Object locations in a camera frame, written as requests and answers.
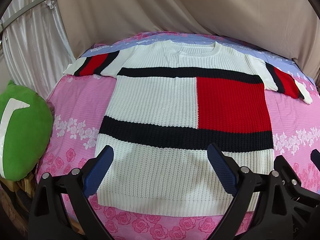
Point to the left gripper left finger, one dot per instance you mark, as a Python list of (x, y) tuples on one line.
[(48, 217)]

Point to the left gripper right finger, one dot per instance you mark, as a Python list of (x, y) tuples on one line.
[(241, 183)]

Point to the white red black knit sweater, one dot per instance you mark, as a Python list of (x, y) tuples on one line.
[(171, 101)]

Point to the metal curtain rail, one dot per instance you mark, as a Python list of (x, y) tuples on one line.
[(16, 15)]

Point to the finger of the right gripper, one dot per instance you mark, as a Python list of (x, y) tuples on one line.
[(315, 156), (303, 204)]

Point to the green plush pillow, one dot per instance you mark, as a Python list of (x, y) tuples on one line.
[(26, 127)]

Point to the pink floral bed sheet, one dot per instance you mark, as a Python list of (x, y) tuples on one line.
[(79, 104)]

